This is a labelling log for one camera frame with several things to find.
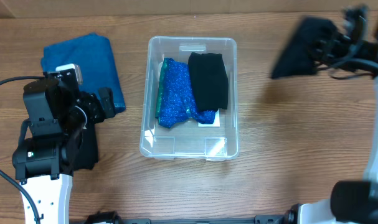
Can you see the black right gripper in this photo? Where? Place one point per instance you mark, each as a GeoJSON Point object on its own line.
{"type": "Point", "coordinates": [329, 47]}

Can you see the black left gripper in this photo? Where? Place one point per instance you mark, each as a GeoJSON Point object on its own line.
{"type": "Point", "coordinates": [97, 114]}

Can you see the black garment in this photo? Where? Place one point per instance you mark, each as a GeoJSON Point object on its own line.
{"type": "Point", "coordinates": [296, 58]}
{"type": "Point", "coordinates": [210, 84]}

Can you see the blue green sequin garment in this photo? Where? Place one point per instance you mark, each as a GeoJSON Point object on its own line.
{"type": "Point", "coordinates": [175, 100]}

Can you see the clear plastic storage bin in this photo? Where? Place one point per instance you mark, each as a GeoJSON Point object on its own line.
{"type": "Point", "coordinates": [186, 139]}

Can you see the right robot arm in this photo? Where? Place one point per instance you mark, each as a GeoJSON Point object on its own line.
{"type": "Point", "coordinates": [354, 200]}

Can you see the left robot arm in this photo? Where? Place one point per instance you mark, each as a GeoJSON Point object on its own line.
{"type": "Point", "coordinates": [56, 140]}

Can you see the folded blue denim cloth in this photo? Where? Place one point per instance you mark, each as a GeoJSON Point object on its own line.
{"type": "Point", "coordinates": [93, 54]}

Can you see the folded black cloth left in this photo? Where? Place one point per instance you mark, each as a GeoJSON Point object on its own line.
{"type": "Point", "coordinates": [87, 155]}

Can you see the white label in bin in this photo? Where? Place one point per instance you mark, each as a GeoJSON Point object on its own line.
{"type": "Point", "coordinates": [216, 122]}

